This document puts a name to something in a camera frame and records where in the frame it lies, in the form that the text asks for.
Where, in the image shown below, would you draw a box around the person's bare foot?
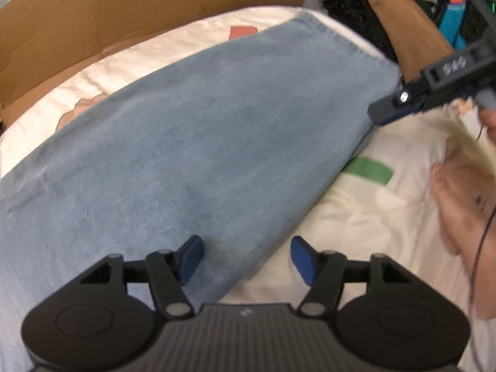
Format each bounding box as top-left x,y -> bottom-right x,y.
429,159 -> 496,320

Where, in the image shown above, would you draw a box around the brown cushion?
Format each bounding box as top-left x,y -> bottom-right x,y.
312,0 -> 455,83

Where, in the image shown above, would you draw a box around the brown cardboard sheet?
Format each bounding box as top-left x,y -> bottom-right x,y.
0,0 -> 312,125

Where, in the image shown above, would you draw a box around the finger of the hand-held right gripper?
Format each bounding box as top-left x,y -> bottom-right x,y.
367,81 -> 429,126

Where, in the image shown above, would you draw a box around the black knit cloth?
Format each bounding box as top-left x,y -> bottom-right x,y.
315,0 -> 398,63

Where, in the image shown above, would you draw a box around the cream bear print bedsheet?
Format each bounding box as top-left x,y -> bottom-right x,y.
0,6 -> 496,372

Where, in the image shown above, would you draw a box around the light blue denim pants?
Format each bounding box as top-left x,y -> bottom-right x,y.
0,11 -> 404,372

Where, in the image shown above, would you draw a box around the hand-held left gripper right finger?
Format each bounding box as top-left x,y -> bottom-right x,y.
291,236 -> 416,317

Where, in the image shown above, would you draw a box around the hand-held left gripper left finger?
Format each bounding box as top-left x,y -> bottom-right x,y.
79,235 -> 205,319

